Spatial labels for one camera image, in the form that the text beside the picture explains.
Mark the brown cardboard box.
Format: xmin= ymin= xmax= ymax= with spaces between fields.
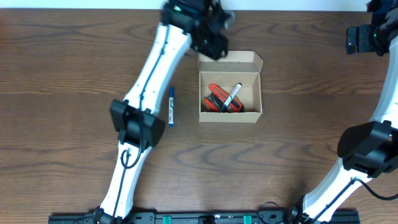
xmin=198 ymin=51 xmax=263 ymax=123

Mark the orange utility knife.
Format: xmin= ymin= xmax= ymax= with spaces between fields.
xmin=208 ymin=83 xmax=244 ymax=113

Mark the black cap whiteboard marker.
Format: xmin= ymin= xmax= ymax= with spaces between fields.
xmin=220 ymin=83 xmax=242 ymax=113

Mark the blue whiteboard marker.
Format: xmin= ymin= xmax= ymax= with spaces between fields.
xmin=168 ymin=86 xmax=174 ymax=127

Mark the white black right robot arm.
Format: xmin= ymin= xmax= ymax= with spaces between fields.
xmin=284 ymin=0 xmax=397 ymax=223

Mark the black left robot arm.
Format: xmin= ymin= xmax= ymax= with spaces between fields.
xmin=91 ymin=1 xmax=234 ymax=223

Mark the red black utility knife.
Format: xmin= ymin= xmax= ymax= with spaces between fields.
xmin=204 ymin=94 xmax=223 ymax=113

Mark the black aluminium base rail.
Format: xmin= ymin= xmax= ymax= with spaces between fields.
xmin=48 ymin=209 xmax=361 ymax=224

